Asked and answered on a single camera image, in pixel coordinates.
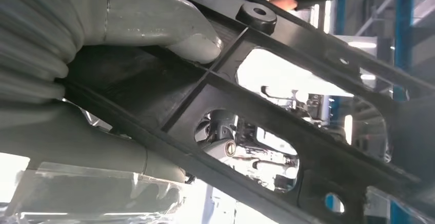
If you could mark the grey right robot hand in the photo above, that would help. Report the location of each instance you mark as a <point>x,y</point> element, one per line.
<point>85,147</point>

